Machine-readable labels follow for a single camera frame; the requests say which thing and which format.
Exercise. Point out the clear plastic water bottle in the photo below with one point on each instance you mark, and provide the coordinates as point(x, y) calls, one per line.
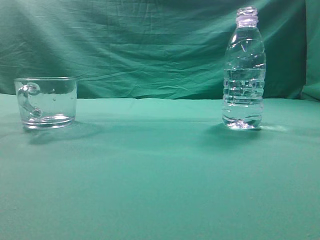
point(244, 73)

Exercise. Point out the green tablecloth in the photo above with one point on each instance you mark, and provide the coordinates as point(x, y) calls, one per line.
point(158, 169)

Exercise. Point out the green cloth backdrop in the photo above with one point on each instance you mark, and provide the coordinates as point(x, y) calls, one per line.
point(167, 49)

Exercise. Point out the clear glass mug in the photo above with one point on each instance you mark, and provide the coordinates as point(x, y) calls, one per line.
point(46, 102)

